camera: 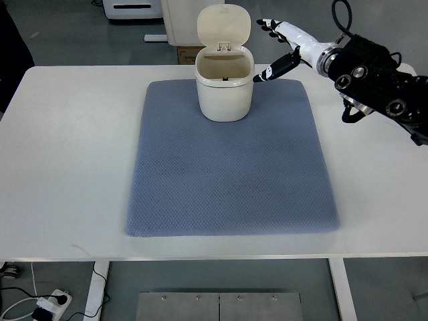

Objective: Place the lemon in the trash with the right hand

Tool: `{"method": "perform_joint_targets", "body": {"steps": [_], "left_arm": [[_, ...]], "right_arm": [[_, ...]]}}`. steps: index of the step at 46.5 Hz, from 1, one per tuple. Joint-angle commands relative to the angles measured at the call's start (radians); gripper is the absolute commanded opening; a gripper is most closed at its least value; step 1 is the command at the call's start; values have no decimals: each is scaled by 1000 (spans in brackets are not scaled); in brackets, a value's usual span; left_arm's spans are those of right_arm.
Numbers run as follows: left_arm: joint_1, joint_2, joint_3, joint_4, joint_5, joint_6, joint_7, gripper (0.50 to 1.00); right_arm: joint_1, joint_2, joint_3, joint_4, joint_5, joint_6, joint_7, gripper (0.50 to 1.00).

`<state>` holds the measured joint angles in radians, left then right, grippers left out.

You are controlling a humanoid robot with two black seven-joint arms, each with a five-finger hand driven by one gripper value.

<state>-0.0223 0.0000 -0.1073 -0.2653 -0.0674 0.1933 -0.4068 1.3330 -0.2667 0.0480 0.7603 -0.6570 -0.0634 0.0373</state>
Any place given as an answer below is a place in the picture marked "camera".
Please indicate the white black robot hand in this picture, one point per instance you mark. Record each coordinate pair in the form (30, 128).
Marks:
(305, 48)

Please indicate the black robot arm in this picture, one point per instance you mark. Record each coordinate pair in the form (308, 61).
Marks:
(366, 74)

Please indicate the cream lidded trash bin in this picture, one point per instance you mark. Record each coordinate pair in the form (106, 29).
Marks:
(224, 68)

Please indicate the brown cardboard box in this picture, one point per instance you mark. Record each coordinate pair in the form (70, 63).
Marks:
(186, 55)

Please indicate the white cabinet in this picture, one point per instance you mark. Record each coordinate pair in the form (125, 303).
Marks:
(180, 20)

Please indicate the blue textured cloth mat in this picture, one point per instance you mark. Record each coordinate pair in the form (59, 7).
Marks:
(262, 175)

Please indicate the white appliance with slot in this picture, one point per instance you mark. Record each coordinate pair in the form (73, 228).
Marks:
(132, 9)

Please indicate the white right table leg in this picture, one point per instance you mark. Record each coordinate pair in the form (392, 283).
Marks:
(342, 289)

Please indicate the white table leg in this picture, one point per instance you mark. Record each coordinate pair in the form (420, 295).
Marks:
(342, 289)
(96, 296)

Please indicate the white left table leg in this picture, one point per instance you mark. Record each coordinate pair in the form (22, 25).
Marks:
(96, 296)

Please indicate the white power strip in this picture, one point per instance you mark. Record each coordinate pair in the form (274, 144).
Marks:
(52, 307)

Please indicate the grey caster wheel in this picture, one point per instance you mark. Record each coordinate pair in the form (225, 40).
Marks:
(9, 271)

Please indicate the grey metal base plate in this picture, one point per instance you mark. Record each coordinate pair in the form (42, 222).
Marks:
(219, 306)

